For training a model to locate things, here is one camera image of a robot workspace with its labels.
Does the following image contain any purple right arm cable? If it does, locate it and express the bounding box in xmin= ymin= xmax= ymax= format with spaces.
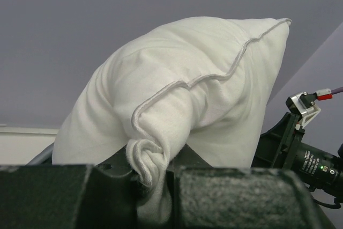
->
xmin=316 ymin=85 xmax=343 ymax=101

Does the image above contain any white pillow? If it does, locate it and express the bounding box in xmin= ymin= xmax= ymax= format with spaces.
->
xmin=52 ymin=17 xmax=291 ymax=228

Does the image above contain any grey pillowcase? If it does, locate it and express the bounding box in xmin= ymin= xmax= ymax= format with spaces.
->
xmin=27 ymin=143 xmax=54 ymax=165

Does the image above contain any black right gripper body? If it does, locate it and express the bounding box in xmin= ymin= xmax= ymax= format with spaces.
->
xmin=251 ymin=113 xmax=305 ymax=169

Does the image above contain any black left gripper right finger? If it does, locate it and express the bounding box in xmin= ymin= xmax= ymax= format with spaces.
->
xmin=165 ymin=145 xmax=337 ymax=229

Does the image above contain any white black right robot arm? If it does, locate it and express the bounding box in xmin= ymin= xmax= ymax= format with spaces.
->
xmin=251 ymin=113 xmax=342 ymax=210

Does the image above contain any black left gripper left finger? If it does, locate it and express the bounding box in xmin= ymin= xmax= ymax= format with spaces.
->
xmin=1 ymin=150 xmax=137 ymax=228

